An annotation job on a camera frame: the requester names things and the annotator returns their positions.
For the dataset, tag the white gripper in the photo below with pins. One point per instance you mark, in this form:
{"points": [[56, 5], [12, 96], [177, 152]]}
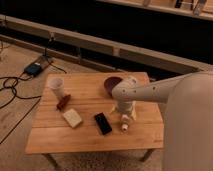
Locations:
{"points": [[126, 108]]}

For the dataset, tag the small white bottle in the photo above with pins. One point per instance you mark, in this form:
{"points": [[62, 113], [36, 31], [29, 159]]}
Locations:
{"points": [[125, 122]]}

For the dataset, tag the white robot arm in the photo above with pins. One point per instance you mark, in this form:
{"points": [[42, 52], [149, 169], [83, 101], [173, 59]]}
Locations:
{"points": [[188, 119]]}

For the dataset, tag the black smartphone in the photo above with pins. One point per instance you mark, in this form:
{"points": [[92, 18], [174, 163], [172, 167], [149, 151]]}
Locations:
{"points": [[102, 123]]}

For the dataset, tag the dark red bowl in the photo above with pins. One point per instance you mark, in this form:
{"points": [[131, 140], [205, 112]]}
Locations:
{"points": [[110, 83]]}

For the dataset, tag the wooden table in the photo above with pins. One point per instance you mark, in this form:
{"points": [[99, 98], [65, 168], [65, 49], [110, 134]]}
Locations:
{"points": [[50, 132]]}

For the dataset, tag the white rectangular block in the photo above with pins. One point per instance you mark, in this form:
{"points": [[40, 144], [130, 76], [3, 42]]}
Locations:
{"points": [[72, 117]]}

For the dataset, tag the small reddish brown object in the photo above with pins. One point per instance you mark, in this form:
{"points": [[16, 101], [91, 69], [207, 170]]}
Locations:
{"points": [[62, 103]]}

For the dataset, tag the translucent plastic cup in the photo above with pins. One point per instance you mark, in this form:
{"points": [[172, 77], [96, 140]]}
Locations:
{"points": [[57, 87]]}

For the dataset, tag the black power adapter box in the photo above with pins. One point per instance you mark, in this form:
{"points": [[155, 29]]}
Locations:
{"points": [[33, 69]]}

